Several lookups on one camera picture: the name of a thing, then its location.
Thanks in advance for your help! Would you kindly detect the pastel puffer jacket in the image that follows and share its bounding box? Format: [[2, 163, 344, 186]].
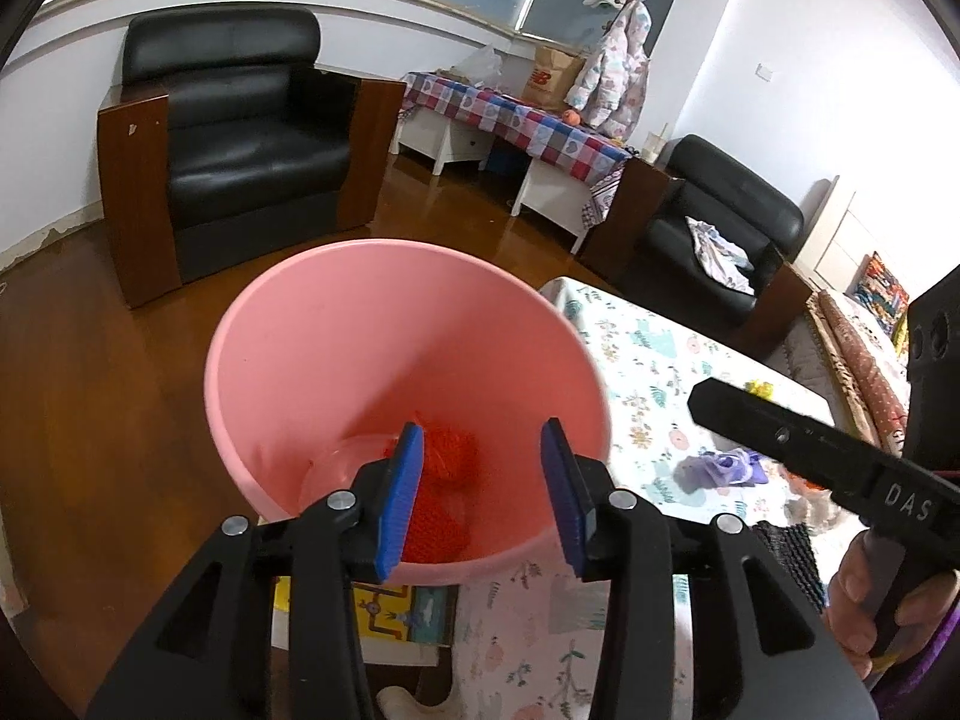
[[564, 0, 650, 132]]

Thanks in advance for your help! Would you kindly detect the pink plastic bucket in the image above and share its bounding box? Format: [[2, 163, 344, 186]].
[[204, 238, 612, 586]]

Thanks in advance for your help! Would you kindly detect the black mesh pad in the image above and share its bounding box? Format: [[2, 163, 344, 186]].
[[750, 521, 826, 612]]

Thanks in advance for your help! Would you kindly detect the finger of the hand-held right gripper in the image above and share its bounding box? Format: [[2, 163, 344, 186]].
[[688, 379, 880, 501]]

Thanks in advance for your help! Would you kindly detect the clear plastic bag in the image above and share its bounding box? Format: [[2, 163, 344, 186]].
[[454, 45, 505, 87]]

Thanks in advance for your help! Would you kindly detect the white desk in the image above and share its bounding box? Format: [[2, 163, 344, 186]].
[[394, 109, 601, 252]]

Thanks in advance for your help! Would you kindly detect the rolled brown patterned blanket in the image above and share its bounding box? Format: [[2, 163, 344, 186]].
[[806, 289, 912, 458]]

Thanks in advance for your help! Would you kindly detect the small black leather armchair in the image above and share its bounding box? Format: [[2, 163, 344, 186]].
[[577, 133, 815, 361]]

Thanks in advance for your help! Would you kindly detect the checkered tablecloth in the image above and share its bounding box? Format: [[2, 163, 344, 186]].
[[401, 71, 635, 230]]

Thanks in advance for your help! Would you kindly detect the white cabinet door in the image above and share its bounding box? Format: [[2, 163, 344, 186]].
[[791, 176, 878, 293]]

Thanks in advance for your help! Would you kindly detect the red mesh bag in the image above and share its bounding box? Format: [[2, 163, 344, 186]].
[[382, 409, 481, 567]]

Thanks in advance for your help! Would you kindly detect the crumpled beige paper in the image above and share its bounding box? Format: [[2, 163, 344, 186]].
[[784, 476, 845, 527]]

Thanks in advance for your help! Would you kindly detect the colourful picture book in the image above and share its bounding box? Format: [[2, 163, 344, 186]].
[[855, 251, 910, 338]]

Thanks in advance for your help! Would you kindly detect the large black leather armchair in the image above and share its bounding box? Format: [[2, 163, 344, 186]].
[[97, 4, 406, 308]]

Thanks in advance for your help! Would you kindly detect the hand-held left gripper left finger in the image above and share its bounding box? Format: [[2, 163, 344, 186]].
[[86, 422, 425, 720]]

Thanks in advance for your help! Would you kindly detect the cardboard box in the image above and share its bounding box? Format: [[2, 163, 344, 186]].
[[521, 45, 587, 112]]

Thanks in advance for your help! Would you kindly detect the children's puzzle board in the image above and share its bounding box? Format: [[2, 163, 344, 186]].
[[270, 577, 458, 650]]

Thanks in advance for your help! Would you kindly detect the floral tablecloth table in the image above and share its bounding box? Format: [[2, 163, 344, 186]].
[[450, 277, 841, 720]]

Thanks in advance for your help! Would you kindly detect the person's right hand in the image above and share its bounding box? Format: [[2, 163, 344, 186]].
[[825, 532, 901, 683]]

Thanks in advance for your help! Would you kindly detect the white patterned cloth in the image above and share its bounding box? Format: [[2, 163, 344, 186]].
[[686, 217, 755, 293]]

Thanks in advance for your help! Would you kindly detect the purple wrapper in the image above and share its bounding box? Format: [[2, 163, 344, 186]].
[[675, 446, 767, 492]]

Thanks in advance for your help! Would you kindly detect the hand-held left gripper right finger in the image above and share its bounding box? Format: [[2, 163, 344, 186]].
[[540, 418, 878, 720]]

